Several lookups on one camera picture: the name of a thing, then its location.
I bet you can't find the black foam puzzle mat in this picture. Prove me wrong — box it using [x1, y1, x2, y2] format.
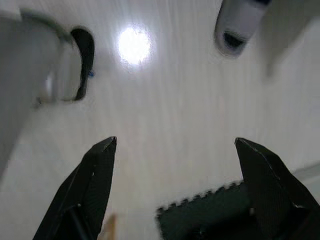
[155, 179, 261, 240]

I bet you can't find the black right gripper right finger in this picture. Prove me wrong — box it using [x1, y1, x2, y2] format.
[234, 137, 320, 240]

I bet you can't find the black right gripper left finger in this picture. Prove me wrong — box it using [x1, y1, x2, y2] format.
[32, 136, 118, 240]

